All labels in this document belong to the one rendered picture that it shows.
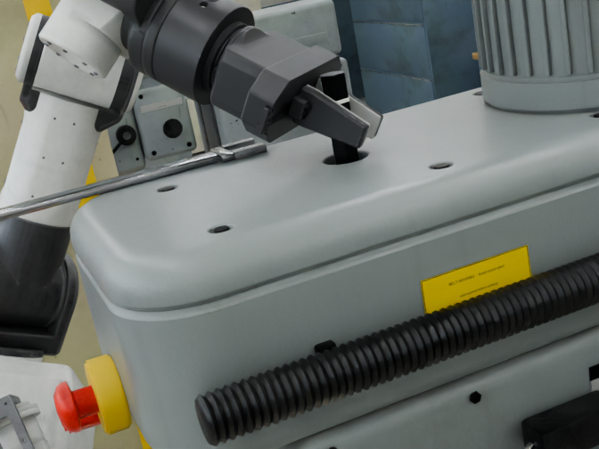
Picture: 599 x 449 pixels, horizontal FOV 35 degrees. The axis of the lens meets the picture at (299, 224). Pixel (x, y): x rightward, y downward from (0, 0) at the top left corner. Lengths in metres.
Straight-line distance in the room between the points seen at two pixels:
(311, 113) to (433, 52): 7.34
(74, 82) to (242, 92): 0.36
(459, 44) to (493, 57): 7.36
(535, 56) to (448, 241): 0.20
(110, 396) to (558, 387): 0.35
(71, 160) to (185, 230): 0.46
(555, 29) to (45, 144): 0.58
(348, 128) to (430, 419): 0.23
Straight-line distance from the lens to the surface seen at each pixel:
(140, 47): 0.80
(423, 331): 0.65
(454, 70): 8.20
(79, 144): 1.11
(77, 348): 2.61
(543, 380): 0.78
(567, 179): 0.73
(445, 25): 8.13
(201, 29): 0.77
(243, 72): 0.75
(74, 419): 0.75
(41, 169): 1.11
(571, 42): 0.80
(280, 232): 0.63
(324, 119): 0.75
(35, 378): 1.12
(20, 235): 1.13
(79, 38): 0.82
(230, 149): 0.86
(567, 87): 0.80
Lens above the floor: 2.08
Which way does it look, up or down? 18 degrees down
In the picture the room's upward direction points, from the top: 11 degrees counter-clockwise
